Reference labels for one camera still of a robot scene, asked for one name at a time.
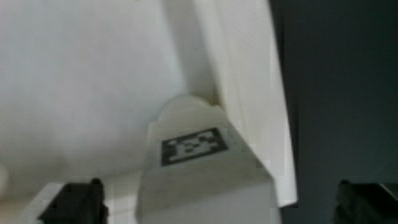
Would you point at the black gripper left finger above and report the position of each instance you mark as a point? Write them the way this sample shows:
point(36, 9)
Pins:
point(77, 206)

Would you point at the white table leg with tag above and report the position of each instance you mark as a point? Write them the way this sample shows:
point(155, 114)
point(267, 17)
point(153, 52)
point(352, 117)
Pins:
point(207, 185)

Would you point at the white square tabletop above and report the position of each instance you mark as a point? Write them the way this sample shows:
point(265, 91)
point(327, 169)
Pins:
point(102, 57)

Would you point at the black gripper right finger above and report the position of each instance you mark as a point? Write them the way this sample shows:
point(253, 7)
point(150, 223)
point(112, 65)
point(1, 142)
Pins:
point(367, 203)

